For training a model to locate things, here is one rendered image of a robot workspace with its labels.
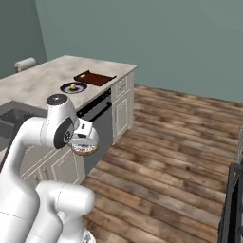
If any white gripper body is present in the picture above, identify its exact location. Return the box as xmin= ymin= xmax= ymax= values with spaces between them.
xmin=68 ymin=123 xmax=100 ymax=147

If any dark brown tray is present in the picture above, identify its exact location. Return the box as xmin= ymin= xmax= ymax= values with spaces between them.
xmin=73 ymin=69 xmax=118 ymax=87

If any sprinkled frosted donut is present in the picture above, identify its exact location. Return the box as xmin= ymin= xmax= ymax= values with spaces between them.
xmin=71 ymin=142 xmax=100 ymax=157

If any grey dishwasher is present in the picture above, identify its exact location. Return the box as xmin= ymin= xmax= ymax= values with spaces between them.
xmin=76 ymin=87 xmax=114 ymax=176

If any white cupboard door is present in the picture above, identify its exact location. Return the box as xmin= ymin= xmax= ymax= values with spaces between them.
xmin=49 ymin=147 xmax=85 ymax=186
xmin=114 ymin=98 xmax=130 ymax=138

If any white drawer front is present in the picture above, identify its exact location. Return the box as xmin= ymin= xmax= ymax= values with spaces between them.
xmin=115 ymin=75 xmax=129 ymax=97

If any grey sink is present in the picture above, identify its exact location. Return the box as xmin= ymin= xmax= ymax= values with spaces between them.
xmin=0 ymin=101 xmax=48 ymax=152

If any white paper towel roll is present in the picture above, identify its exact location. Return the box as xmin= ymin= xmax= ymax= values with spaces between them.
xmin=13 ymin=57 xmax=39 ymax=74

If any grey cupboard run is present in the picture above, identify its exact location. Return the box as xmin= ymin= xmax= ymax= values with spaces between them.
xmin=236 ymin=123 xmax=243 ymax=165

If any black oven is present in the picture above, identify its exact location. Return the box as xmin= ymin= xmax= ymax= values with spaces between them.
xmin=217 ymin=162 xmax=243 ymax=243

